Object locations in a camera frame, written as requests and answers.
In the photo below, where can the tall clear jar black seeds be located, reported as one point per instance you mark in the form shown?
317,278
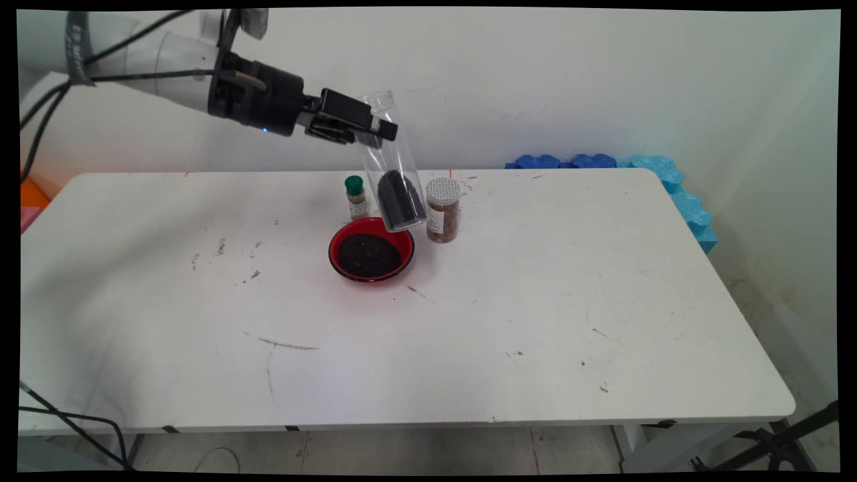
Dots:
402,201

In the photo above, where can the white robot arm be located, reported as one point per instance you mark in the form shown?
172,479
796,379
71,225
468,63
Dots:
167,60

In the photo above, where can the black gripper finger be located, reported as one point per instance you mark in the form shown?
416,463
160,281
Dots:
348,110
328,132

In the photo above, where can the red bowl with black seeds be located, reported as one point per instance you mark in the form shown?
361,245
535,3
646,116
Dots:
368,258

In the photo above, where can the light blue foam piece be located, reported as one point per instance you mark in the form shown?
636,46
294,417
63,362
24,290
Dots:
689,211
706,239
653,167

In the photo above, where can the orange block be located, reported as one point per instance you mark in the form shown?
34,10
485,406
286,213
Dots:
30,194

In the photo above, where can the small green-lid spice bottle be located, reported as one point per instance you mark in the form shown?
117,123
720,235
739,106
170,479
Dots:
355,186

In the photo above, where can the pink block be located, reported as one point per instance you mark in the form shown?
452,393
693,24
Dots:
28,217

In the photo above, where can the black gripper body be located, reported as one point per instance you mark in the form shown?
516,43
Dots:
261,100

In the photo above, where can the white-lid brown spice jar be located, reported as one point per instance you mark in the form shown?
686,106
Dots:
443,214

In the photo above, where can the black tripod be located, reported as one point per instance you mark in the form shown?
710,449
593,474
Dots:
770,440

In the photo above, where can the white table leg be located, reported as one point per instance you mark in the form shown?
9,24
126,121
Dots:
134,452

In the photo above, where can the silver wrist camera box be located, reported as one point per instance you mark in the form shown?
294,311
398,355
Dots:
254,23

